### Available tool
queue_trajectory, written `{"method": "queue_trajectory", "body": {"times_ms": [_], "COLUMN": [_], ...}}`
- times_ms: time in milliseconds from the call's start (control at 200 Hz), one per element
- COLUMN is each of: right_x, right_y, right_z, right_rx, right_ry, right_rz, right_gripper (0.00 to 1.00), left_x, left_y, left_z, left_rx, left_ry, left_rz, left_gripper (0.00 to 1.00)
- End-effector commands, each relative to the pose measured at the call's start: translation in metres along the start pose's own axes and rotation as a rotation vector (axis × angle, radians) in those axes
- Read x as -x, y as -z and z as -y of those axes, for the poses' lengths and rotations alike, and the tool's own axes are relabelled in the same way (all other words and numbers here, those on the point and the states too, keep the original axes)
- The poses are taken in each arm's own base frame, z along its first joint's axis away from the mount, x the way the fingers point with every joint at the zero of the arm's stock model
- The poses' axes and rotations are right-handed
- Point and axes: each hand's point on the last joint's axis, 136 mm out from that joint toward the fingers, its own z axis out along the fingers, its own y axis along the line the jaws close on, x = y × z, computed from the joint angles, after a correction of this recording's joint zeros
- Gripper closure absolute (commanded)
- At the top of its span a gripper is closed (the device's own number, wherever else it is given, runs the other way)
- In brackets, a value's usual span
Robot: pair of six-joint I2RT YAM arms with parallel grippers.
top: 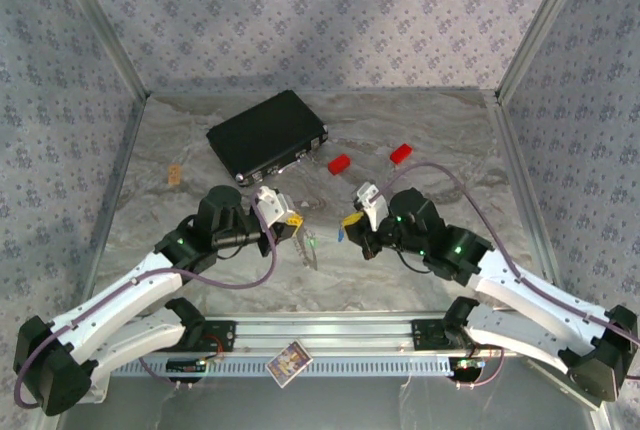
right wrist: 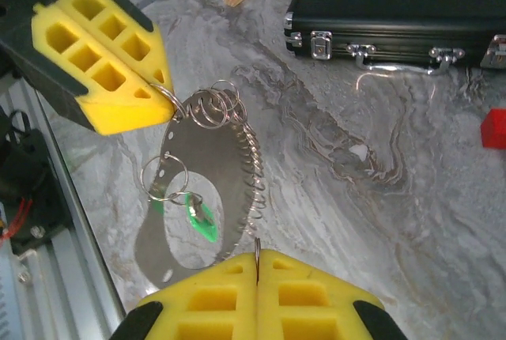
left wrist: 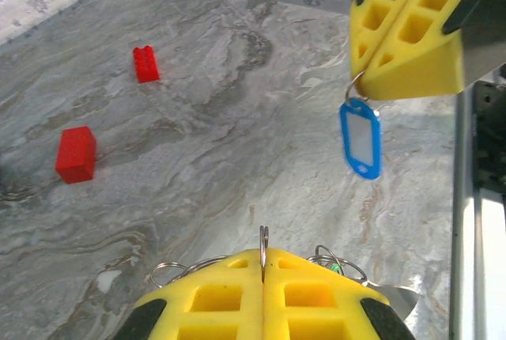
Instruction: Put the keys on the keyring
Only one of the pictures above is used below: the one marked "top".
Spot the black case with metal latches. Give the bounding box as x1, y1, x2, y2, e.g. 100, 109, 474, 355
206, 90, 330, 187

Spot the clear plastic bag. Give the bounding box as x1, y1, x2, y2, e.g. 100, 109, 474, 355
294, 228, 322, 272

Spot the purple playing card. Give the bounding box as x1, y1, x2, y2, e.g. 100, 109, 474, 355
265, 340, 314, 390

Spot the red toy brick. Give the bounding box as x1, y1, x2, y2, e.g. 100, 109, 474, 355
389, 143, 415, 166
327, 153, 353, 176

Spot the aluminium frame post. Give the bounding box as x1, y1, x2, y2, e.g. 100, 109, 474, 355
49, 0, 151, 101
494, 0, 594, 106

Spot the aluminium mounting rail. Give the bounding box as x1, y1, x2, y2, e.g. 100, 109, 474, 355
58, 313, 516, 357

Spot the slotted grey cable duct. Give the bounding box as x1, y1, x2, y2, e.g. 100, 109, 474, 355
110, 353, 454, 379

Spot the aluminium frame base bar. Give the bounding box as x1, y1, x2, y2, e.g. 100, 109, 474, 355
74, 94, 152, 319
480, 92, 572, 301

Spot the small black circuit board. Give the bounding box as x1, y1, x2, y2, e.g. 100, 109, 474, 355
448, 357, 487, 376
167, 357, 207, 376

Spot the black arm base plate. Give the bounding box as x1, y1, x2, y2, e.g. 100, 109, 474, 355
410, 318, 471, 351
197, 318, 237, 354

